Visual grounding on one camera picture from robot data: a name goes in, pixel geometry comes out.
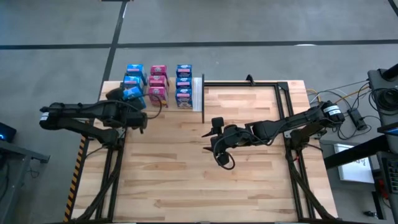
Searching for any grey desk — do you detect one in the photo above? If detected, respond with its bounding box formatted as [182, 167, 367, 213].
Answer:
[0, 139, 50, 224]

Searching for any Rice Krispies cereal box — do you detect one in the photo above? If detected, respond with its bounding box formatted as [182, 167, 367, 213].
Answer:
[126, 63, 147, 82]
[122, 75, 146, 91]
[122, 86, 147, 110]

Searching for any dark device with blue light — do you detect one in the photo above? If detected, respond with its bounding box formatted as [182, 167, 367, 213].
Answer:
[0, 122, 17, 144]

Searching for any Frosted Flakes cereal box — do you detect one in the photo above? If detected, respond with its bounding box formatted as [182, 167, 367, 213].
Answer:
[175, 77, 193, 90]
[175, 88, 193, 110]
[175, 64, 193, 78]

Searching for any wooden shelf board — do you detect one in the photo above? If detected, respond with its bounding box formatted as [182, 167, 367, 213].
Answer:
[124, 76, 202, 112]

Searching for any black power adapter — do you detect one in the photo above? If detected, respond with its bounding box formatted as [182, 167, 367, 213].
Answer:
[347, 108, 368, 131]

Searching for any black aluminium table frame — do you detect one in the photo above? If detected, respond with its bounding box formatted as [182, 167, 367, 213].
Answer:
[70, 80, 338, 224]

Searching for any Raisin Bran cereal box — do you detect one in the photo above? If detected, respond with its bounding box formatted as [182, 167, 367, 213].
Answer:
[148, 86, 170, 108]
[150, 65, 169, 78]
[148, 75, 170, 90]

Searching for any white board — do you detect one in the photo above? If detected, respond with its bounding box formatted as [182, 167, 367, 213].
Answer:
[334, 143, 376, 184]

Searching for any yellow black hazard strip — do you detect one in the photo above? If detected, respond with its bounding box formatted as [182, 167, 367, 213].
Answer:
[63, 135, 88, 223]

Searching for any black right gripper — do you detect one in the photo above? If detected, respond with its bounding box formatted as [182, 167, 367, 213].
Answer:
[201, 117, 246, 166]

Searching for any black coiled cable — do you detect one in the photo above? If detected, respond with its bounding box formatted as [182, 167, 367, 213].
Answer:
[369, 88, 398, 113]

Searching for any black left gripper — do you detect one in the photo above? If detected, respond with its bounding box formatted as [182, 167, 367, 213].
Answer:
[107, 88, 149, 134]

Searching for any black metal beam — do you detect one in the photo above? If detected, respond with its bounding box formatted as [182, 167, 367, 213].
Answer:
[323, 134, 398, 170]

